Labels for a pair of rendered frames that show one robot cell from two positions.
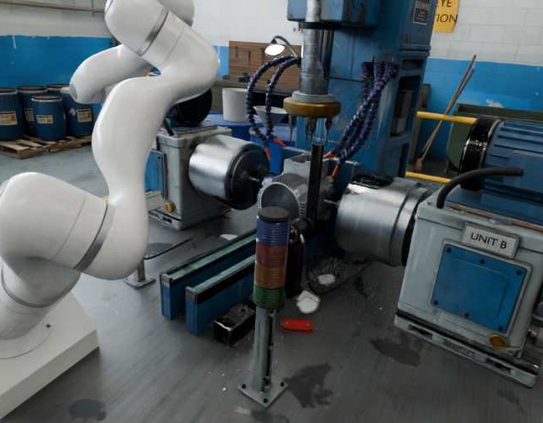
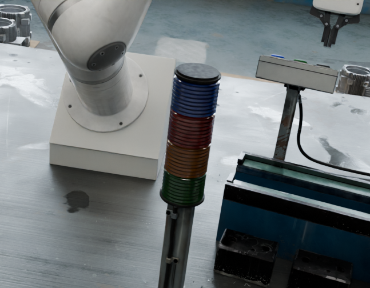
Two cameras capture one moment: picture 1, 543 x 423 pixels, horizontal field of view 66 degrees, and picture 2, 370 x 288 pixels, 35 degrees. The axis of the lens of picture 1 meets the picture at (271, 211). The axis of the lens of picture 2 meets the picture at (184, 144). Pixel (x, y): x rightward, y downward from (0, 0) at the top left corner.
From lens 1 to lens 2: 78 cm
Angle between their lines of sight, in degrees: 61
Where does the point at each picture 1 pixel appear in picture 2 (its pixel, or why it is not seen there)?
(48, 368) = (98, 156)
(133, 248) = (77, 35)
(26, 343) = (95, 123)
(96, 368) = (127, 188)
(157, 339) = not seen: hidden behind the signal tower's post
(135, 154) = not seen: outside the picture
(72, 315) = (148, 132)
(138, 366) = (144, 212)
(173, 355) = not seen: hidden behind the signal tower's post
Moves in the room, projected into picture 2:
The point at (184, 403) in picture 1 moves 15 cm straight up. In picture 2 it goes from (111, 256) to (116, 186)
